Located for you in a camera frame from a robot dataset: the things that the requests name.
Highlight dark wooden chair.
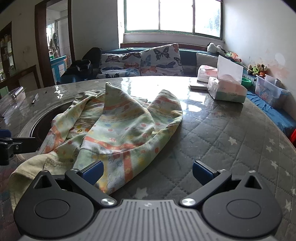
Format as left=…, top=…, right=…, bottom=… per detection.
left=0, top=65, right=38, bottom=98

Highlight large butterfly print cushion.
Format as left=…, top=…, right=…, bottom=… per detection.
left=140, top=43, right=184, bottom=76

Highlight grey cushion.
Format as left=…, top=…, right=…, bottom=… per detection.
left=196, top=53, right=219, bottom=70

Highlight hanging clothes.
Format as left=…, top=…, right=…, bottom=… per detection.
left=48, top=32, right=60, bottom=56

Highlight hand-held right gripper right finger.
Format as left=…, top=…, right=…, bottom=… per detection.
left=180, top=161, right=264, bottom=207

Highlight pink tissue pack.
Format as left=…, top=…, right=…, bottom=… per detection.
left=196, top=65, right=219, bottom=82

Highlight black bag on sofa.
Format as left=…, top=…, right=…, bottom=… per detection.
left=60, top=60, right=93, bottom=81

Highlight pink plush toy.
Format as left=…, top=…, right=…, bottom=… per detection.
left=225, top=52, right=242, bottom=63

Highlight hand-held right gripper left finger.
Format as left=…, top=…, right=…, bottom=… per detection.
left=32, top=161, right=117, bottom=207

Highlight panda plush toy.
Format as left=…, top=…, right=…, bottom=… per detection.
left=206, top=42, right=226, bottom=56

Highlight pale patterned striped garment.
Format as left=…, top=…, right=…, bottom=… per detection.
left=9, top=82, right=184, bottom=209

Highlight dark wooden door frame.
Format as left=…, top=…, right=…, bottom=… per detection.
left=35, top=0, right=75, bottom=88

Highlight grey notebook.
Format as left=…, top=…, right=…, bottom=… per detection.
left=189, top=83, right=210, bottom=91

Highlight wooden shelf cabinet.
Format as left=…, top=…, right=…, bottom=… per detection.
left=0, top=21, right=16, bottom=81

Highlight clear plastic food container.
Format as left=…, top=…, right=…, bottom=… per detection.
left=0, top=86, right=25, bottom=109

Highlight green framed window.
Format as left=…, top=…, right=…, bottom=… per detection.
left=117, top=0, right=223, bottom=39

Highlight blue cabinet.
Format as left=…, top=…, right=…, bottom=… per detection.
left=50, top=55, right=67, bottom=80

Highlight clear plastic storage box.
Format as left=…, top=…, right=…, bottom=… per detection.
left=254, top=74, right=289, bottom=109

